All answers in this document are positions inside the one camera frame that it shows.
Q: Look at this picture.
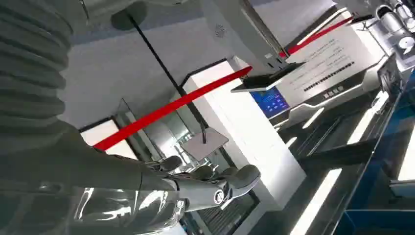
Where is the red barrier belt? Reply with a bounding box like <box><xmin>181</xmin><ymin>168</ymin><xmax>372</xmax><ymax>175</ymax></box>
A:
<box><xmin>94</xmin><ymin>16</ymin><xmax>355</xmax><ymax>152</ymax></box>

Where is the grey flat sign plate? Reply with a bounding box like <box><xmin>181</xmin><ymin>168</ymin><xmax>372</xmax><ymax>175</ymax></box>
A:
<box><xmin>181</xmin><ymin>127</ymin><xmax>230</xmax><ymax>162</ymax></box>

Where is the silver metal cup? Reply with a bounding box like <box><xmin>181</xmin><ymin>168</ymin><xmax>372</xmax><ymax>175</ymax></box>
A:
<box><xmin>376</xmin><ymin>4</ymin><xmax>407</xmax><ymax>34</ymax></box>

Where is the black stanchion with round base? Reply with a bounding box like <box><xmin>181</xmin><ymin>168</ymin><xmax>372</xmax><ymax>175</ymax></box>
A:
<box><xmin>111</xmin><ymin>1</ymin><xmax>208</xmax><ymax>144</ymax></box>

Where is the white counter block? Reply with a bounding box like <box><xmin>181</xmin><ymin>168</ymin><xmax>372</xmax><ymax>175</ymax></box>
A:
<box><xmin>181</xmin><ymin>56</ymin><xmax>307</xmax><ymax>212</ymax></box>

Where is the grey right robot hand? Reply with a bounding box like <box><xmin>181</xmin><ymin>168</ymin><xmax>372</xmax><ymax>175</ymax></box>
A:
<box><xmin>0</xmin><ymin>122</ymin><xmax>262</xmax><ymax>235</ymax></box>

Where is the silver machine with blue screen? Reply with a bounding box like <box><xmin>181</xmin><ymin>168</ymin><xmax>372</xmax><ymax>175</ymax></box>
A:
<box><xmin>250</xmin><ymin>19</ymin><xmax>391</xmax><ymax>131</ymax></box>

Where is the blue glass display counter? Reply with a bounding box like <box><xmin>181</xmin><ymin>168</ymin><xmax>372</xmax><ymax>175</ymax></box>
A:
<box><xmin>334</xmin><ymin>70</ymin><xmax>415</xmax><ymax>235</ymax></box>

